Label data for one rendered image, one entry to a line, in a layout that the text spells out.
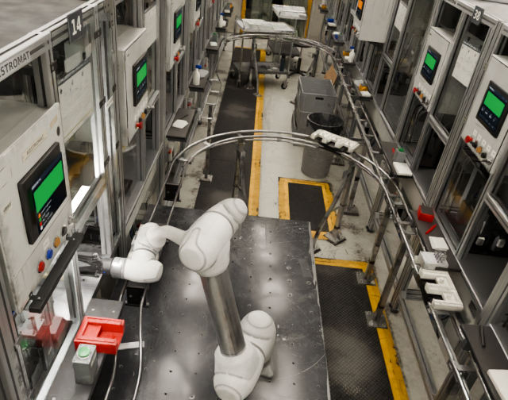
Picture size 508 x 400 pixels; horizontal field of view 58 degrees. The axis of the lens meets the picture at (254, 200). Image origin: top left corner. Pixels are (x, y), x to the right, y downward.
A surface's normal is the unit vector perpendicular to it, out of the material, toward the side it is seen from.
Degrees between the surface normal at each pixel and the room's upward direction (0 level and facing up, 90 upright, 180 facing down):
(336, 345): 0
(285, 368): 0
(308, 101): 91
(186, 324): 0
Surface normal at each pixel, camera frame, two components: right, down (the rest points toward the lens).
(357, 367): 0.11, -0.83
